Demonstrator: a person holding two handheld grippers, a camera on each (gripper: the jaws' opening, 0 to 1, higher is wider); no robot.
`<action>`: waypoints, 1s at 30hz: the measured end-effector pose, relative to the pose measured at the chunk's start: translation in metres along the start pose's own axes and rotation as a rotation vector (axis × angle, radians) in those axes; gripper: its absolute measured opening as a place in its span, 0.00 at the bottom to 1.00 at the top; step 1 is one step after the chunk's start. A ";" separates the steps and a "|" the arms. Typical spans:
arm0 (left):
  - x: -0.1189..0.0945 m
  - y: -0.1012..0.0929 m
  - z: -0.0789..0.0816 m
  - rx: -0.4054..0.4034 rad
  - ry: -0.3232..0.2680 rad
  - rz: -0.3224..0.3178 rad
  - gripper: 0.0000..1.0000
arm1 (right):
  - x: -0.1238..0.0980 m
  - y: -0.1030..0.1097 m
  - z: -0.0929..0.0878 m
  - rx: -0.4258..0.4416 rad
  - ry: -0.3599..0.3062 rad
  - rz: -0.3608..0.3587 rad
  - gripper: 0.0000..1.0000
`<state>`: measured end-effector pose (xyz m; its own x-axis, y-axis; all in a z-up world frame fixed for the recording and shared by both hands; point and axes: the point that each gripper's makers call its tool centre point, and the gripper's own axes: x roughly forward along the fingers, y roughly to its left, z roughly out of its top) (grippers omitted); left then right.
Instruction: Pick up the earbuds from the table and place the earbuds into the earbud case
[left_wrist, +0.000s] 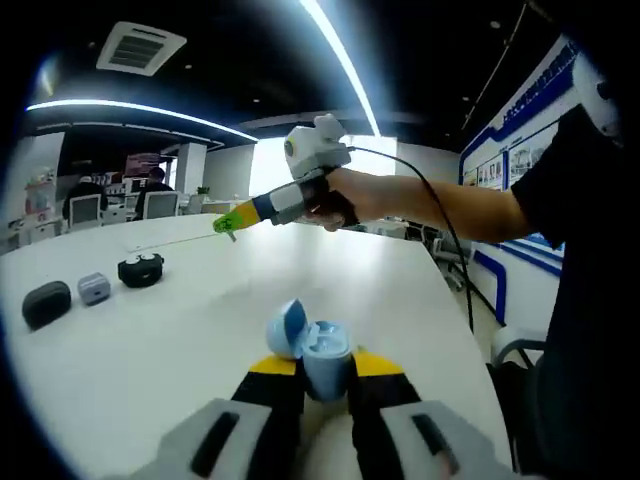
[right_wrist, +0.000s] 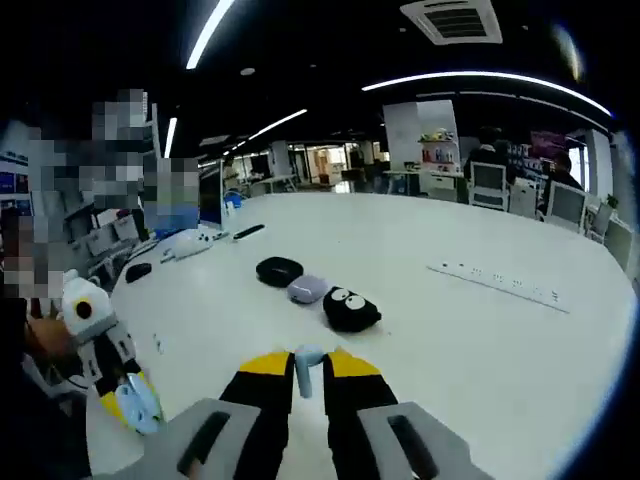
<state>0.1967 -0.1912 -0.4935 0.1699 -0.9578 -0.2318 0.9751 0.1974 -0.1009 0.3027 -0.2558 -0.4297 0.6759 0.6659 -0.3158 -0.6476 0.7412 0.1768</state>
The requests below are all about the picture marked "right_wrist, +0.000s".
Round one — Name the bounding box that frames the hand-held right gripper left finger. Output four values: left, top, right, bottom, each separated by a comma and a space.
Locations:
92, 349, 297, 480

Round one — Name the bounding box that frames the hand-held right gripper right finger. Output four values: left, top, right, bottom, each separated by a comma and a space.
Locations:
322, 348, 496, 480

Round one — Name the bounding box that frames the black googly-eyed earbud case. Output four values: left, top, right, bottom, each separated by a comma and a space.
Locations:
322, 286, 383, 334

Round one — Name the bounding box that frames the lilac earbud case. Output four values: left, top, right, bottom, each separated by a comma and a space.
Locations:
286, 274, 330, 305

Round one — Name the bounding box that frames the black oval earbud case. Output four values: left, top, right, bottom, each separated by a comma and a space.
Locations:
255, 256, 305, 289

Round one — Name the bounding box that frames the person's left hand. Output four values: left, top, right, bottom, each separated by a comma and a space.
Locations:
22, 317, 80, 365

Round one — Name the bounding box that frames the black computer mouse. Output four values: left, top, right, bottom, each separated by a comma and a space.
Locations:
124, 262, 153, 284

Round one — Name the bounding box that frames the person's black shirt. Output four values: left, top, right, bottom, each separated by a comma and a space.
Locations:
0, 294, 94, 480

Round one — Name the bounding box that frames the white table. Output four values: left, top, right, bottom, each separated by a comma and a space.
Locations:
84, 192, 639, 480

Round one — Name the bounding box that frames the white game controller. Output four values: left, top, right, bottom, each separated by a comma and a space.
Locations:
172, 230, 229, 260

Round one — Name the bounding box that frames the silver laptop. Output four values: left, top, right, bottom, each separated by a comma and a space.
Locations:
198, 159, 226, 234

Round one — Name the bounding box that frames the white table power strip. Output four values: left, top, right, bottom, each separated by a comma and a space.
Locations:
426, 258, 571, 315

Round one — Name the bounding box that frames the white mesh office chair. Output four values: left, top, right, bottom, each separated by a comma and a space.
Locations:
544, 180, 589, 234
469, 161, 509, 209

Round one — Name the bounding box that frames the shelf with colourful items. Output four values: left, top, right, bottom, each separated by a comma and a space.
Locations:
418, 128, 460, 174

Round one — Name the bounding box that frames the white partition panel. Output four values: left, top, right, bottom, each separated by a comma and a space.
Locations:
382, 99, 461, 171

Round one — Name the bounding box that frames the long curved ceiling light strip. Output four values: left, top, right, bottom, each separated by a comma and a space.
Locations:
185, 0, 236, 70

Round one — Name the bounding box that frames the purple screen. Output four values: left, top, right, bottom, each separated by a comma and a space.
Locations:
529, 130, 569, 161

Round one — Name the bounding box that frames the short curved ceiling light strip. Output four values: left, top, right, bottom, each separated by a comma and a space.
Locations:
360, 71, 614, 117

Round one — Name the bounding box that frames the ceiling air conditioner vent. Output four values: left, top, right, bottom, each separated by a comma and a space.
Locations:
399, 0, 503, 46

